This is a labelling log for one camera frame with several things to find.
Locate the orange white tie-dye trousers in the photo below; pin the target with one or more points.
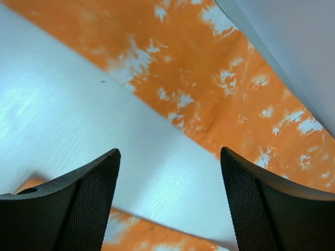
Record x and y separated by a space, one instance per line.
168 83

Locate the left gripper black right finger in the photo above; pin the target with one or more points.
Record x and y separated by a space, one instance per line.
270 212

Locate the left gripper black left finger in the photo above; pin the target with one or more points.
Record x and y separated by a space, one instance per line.
67 213

